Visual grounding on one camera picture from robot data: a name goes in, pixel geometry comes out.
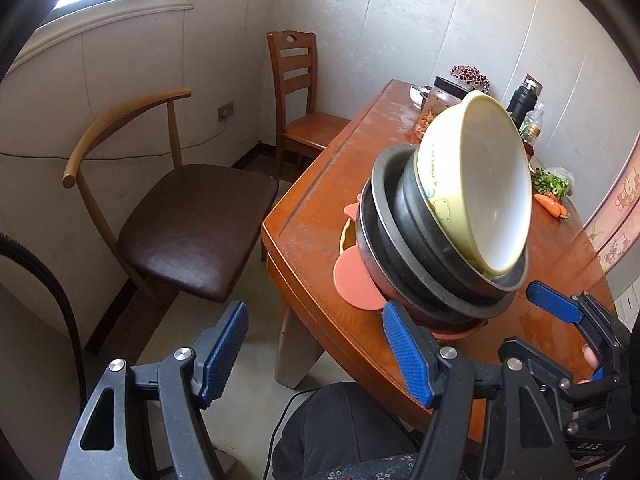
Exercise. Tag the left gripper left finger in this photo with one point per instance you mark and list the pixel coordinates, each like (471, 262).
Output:
(112, 439)

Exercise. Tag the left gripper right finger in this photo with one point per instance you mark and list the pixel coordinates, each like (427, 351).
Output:
(521, 440)

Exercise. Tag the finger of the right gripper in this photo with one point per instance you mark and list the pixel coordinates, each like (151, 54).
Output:
(575, 309)
(554, 375)

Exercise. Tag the large steel plate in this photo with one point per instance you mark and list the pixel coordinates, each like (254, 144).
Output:
(414, 261)

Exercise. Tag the pink silicone handled bowl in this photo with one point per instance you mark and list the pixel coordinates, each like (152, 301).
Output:
(354, 284)

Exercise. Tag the dark steel bowl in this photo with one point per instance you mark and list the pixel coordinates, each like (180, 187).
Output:
(434, 249)

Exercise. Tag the yellow white ceramic bowl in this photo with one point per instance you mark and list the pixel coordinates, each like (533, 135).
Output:
(474, 173)

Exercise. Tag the stainless steel bowl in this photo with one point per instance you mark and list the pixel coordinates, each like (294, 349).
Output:
(424, 308)

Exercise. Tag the person's right hand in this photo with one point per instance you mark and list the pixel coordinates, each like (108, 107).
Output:
(592, 361)

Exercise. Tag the Hello Kitty folding screen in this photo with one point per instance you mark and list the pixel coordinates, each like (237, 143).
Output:
(614, 227)

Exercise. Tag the front carrot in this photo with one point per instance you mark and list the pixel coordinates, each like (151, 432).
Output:
(552, 206)

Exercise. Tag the person's dark trousers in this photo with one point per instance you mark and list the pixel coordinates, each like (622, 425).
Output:
(341, 432)

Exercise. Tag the curved back leather chair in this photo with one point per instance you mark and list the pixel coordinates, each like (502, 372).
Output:
(196, 228)

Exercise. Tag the bag of green vegetables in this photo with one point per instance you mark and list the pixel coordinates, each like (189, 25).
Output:
(556, 181)

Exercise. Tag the dark soy sauce bottle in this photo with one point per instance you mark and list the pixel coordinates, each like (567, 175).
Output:
(531, 147)

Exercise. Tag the clear plastic bottle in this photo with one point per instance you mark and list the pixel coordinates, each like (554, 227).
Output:
(532, 124)

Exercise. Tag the black thermos flask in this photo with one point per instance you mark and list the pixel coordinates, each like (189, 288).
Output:
(521, 102)

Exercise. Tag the glass jar black lid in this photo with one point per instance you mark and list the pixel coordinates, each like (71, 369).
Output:
(444, 93)

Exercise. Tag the steel basin on table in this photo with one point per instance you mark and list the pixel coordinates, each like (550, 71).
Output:
(418, 95)

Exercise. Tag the brown slatted wooden chair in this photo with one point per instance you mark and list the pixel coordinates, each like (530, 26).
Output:
(294, 65)

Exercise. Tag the lower wall socket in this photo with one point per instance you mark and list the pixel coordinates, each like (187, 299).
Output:
(225, 111)

